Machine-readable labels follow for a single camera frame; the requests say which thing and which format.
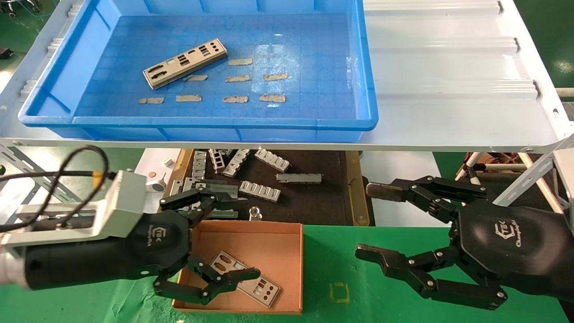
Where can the office chair wheeled base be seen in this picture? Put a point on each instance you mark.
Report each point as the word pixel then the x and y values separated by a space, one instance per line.
pixel 10 12

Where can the white rod beside rack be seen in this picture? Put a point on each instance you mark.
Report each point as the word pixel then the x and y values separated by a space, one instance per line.
pixel 566 92

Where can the white plastic pipe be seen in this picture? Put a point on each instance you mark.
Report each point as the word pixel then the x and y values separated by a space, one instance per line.
pixel 497 167
pixel 471 162

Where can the small silver metal clip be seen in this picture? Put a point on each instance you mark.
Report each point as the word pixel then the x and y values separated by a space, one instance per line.
pixel 255 211

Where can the open brown cardboard box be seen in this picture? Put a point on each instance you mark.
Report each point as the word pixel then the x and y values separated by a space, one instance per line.
pixel 269 246

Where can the white metal shelf rack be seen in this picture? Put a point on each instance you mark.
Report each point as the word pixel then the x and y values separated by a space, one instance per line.
pixel 448 67

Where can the dark grey metal bar bracket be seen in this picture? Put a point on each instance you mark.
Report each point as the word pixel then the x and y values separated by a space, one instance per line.
pixel 298 178

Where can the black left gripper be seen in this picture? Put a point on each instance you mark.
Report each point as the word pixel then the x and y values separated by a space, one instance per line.
pixel 112 260

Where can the grey right wrist camera housing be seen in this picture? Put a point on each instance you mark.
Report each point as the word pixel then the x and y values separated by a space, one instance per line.
pixel 566 179

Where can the green table cloth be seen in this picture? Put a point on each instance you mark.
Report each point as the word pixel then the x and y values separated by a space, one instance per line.
pixel 332 260

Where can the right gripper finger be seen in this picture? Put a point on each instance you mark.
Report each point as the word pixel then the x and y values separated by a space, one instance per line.
pixel 388 191
pixel 381 259

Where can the small white cube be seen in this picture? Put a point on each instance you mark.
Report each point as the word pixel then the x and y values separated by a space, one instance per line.
pixel 168 162

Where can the large blue plastic tray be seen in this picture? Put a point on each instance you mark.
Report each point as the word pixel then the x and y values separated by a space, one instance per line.
pixel 314 54

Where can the grey wrist camera housing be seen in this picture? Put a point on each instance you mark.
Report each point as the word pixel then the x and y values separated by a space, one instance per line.
pixel 566 179
pixel 125 206

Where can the small black power adapter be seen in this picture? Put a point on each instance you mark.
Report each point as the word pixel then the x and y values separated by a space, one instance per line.
pixel 5 54

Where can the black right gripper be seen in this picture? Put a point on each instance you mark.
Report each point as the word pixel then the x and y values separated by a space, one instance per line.
pixel 515 246

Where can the grey left wrist camera housing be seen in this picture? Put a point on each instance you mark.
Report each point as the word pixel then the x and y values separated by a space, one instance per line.
pixel 125 206

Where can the slotted grey metal bracket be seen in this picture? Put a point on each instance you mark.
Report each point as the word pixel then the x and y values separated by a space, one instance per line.
pixel 199 165
pixel 188 183
pixel 272 160
pixel 217 160
pixel 259 191
pixel 236 163

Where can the short grey metal cylinder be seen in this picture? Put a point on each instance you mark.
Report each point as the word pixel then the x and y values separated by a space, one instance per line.
pixel 157 184

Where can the silver slotted shield plate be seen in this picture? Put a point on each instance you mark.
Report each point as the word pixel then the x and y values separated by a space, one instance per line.
pixel 195 63
pixel 264 289

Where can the flat grey metal plate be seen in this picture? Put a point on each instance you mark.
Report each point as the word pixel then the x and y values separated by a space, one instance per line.
pixel 226 192

